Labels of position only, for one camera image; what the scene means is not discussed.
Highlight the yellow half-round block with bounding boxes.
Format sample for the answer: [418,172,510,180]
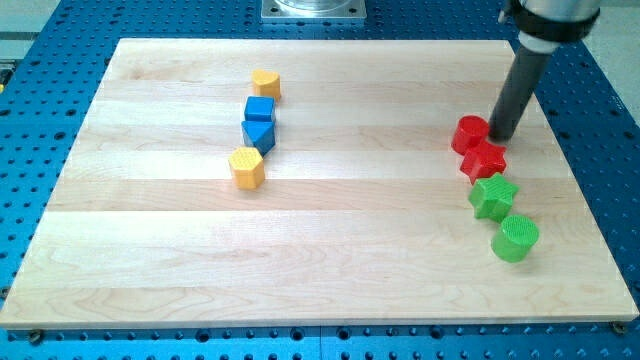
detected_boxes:
[251,69,281,101]

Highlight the green star block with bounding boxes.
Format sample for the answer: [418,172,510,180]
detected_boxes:
[468,172,519,223]

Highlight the blue cube block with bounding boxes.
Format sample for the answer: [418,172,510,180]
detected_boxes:
[244,96,276,122]

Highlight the green cylinder block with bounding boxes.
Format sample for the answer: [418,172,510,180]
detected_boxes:
[491,215,540,263]

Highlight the red star block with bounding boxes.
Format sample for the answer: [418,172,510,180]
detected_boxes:
[460,140,507,184]

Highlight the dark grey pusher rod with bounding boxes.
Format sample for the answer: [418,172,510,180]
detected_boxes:
[489,45,551,142]

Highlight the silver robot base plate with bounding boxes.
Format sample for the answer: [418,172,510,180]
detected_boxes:
[260,0,367,21]

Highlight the light wooden board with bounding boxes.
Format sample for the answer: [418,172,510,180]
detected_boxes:
[1,38,638,330]

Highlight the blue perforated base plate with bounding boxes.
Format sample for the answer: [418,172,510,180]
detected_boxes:
[1,1,639,359]

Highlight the red cylinder block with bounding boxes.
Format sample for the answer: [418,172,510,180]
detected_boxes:
[451,115,490,155]

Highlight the blue triangle block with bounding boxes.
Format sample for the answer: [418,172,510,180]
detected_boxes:
[241,121,275,156]

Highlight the yellow hexagon block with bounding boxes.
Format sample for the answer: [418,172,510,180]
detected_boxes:
[228,147,265,190]

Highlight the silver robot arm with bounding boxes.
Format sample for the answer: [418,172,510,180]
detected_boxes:
[498,0,601,54]

